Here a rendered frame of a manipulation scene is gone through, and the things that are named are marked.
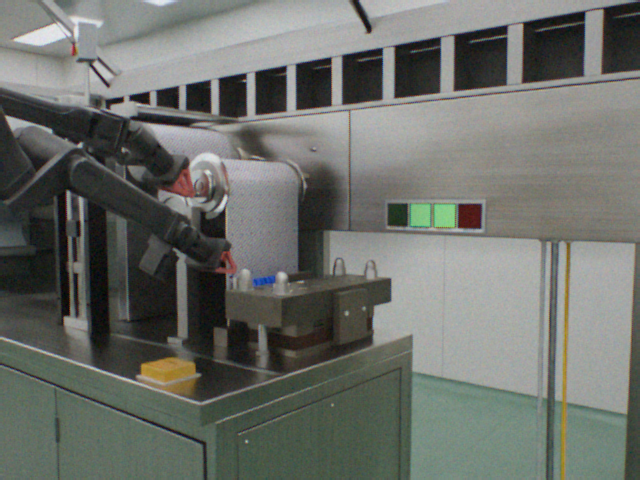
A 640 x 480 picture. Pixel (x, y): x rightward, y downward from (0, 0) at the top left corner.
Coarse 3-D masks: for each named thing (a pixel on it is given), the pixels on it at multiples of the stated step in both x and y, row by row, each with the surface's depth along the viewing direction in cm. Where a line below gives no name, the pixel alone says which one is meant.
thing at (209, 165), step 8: (200, 160) 136; (208, 160) 134; (192, 168) 138; (200, 168) 136; (208, 168) 134; (216, 168) 133; (216, 176) 133; (296, 176) 152; (216, 184) 133; (216, 192) 133; (192, 200) 138; (216, 200) 133; (200, 208) 137; (208, 208) 135
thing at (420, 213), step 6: (414, 204) 139; (420, 204) 138; (426, 204) 137; (414, 210) 139; (420, 210) 138; (426, 210) 137; (414, 216) 139; (420, 216) 138; (426, 216) 137; (414, 222) 140; (420, 222) 139; (426, 222) 138
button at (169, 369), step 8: (160, 360) 112; (168, 360) 113; (176, 360) 113; (184, 360) 112; (144, 368) 110; (152, 368) 108; (160, 368) 107; (168, 368) 107; (176, 368) 108; (184, 368) 109; (192, 368) 111; (144, 376) 110; (152, 376) 108; (160, 376) 107; (168, 376) 107; (176, 376) 108; (184, 376) 109
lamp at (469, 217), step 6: (462, 210) 132; (468, 210) 131; (474, 210) 130; (480, 210) 129; (462, 216) 132; (468, 216) 131; (474, 216) 130; (462, 222) 132; (468, 222) 131; (474, 222) 130
